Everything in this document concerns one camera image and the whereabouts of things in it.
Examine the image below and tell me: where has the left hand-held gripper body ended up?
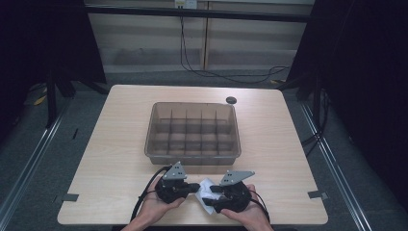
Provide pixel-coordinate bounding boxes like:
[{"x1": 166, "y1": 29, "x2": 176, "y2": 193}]
[{"x1": 154, "y1": 161, "x2": 194, "y2": 205}]

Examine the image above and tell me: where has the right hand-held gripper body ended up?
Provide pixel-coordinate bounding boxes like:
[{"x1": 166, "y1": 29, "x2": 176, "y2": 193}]
[{"x1": 212, "y1": 169, "x2": 256, "y2": 214}]

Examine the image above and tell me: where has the person's right hand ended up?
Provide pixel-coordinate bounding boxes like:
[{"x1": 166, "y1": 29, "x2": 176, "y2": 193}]
[{"x1": 220, "y1": 183, "x2": 269, "y2": 227}]

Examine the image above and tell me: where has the person's left hand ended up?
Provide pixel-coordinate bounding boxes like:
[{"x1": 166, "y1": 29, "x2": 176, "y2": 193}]
[{"x1": 137, "y1": 175, "x2": 188, "y2": 225}]

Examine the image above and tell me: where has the translucent brown divided storage box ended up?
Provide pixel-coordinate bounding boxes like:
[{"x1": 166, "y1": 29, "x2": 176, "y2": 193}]
[{"x1": 143, "y1": 101, "x2": 242, "y2": 167}]

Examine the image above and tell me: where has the grey tape strip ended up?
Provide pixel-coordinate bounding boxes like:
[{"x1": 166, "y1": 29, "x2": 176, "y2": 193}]
[
  {"x1": 307, "y1": 190, "x2": 329, "y2": 200},
  {"x1": 53, "y1": 192, "x2": 80, "y2": 204}
]

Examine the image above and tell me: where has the black metal stand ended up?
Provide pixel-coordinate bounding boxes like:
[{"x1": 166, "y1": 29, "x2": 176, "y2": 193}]
[
  {"x1": 278, "y1": 72, "x2": 331, "y2": 129},
  {"x1": 44, "y1": 71, "x2": 111, "y2": 129}
]

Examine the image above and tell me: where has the black horizontal bar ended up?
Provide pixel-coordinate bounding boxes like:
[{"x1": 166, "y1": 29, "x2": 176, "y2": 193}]
[{"x1": 84, "y1": 4, "x2": 317, "y2": 24}]

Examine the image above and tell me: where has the black curtain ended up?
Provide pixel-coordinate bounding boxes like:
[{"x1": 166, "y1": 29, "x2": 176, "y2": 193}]
[
  {"x1": 0, "y1": 0, "x2": 108, "y2": 139},
  {"x1": 286, "y1": 0, "x2": 408, "y2": 211}
]

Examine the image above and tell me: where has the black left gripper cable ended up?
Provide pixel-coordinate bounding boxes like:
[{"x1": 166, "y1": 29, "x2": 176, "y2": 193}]
[{"x1": 129, "y1": 165, "x2": 173, "y2": 222}]

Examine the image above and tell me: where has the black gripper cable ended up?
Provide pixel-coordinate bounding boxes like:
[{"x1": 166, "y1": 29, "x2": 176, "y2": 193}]
[
  {"x1": 249, "y1": 190, "x2": 271, "y2": 223},
  {"x1": 129, "y1": 165, "x2": 173, "y2": 222}
]

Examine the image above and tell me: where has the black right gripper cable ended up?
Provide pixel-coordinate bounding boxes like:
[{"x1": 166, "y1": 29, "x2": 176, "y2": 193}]
[{"x1": 249, "y1": 190, "x2": 271, "y2": 223}]

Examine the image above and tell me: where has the black floor cable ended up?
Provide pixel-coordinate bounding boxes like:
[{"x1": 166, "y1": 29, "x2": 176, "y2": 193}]
[{"x1": 300, "y1": 90, "x2": 332, "y2": 158}]

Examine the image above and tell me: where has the aluminium floor rail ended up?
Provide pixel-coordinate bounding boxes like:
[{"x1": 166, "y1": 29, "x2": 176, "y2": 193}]
[
  {"x1": 298, "y1": 101, "x2": 373, "y2": 231},
  {"x1": 0, "y1": 104, "x2": 71, "y2": 223}
]

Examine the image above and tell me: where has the black power cable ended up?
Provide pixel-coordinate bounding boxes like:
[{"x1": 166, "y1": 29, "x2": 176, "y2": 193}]
[{"x1": 179, "y1": 15, "x2": 292, "y2": 86}]

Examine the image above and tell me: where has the white wall outlet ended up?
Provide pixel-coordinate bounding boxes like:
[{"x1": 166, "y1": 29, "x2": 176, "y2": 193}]
[{"x1": 173, "y1": 0, "x2": 198, "y2": 10}]

